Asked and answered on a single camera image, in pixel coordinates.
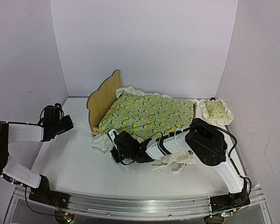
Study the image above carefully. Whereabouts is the wooden pet bed frame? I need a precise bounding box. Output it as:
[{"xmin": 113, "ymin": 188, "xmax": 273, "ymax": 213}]
[{"xmin": 86, "ymin": 69, "xmax": 198, "ymax": 156}]

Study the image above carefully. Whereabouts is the lemon print ruffled mattress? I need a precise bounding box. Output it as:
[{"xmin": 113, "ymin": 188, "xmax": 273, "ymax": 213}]
[{"xmin": 72, "ymin": 85, "xmax": 198, "ymax": 175}]

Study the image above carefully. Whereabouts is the small lemon print pillow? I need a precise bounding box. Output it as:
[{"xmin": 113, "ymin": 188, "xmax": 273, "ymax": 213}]
[{"xmin": 198, "ymin": 98, "xmax": 234, "ymax": 126}]

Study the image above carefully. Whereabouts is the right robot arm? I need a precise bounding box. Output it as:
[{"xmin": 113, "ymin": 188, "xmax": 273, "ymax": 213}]
[{"xmin": 107, "ymin": 118, "xmax": 250, "ymax": 194}]

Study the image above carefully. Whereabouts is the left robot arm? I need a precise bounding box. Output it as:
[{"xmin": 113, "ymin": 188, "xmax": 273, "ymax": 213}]
[{"xmin": 0, "ymin": 103, "xmax": 74, "ymax": 189}]

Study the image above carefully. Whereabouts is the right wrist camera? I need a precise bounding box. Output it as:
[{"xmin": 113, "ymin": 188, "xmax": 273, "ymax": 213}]
[{"xmin": 107, "ymin": 128, "xmax": 119, "ymax": 146}]

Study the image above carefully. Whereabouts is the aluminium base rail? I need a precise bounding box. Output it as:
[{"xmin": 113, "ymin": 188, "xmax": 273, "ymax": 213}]
[{"xmin": 3, "ymin": 174, "xmax": 271, "ymax": 224}]

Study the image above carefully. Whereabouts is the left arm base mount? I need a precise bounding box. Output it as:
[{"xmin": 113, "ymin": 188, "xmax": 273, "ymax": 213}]
[{"xmin": 28, "ymin": 175, "xmax": 70, "ymax": 209}]

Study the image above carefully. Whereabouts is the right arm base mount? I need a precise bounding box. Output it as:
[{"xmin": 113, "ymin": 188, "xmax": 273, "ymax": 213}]
[{"xmin": 210, "ymin": 192, "xmax": 250, "ymax": 214}]

